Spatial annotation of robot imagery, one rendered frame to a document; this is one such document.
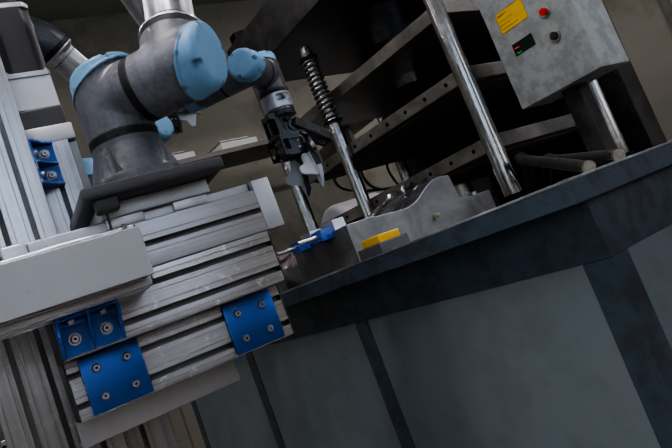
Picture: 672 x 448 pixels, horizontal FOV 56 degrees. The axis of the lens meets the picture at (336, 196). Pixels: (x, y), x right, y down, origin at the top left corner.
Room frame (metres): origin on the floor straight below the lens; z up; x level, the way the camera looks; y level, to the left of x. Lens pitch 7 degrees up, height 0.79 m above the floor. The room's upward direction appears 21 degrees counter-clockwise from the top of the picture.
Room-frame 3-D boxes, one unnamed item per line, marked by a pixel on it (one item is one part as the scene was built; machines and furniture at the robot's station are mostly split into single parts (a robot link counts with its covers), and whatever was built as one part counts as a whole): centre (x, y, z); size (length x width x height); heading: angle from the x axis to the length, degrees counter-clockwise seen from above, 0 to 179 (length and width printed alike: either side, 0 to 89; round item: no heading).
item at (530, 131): (2.71, -0.52, 1.01); 1.10 x 0.74 x 0.05; 36
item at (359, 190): (2.62, -0.10, 1.10); 0.05 x 0.05 x 1.30
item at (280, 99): (1.49, 0.05, 1.23); 0.08 x 0.08 x 0.05
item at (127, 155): (1.04, 0.30, 1.09); 0.15 x 0.15 x 0.10
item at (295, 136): (1.49, 0.06, 1.15); 0.09 x 0.08 x 0.12; 126
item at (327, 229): (1.48, 0.07, 0.89); 0.13 x 0.05 x 0.05; 127
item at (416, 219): (1.68, -0.12, 0.87); 0.50 x 0.26 x 0.14; 126
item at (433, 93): (2.71, -0.52, 1.26); 1.10 x 0.74 x 0.05; 36
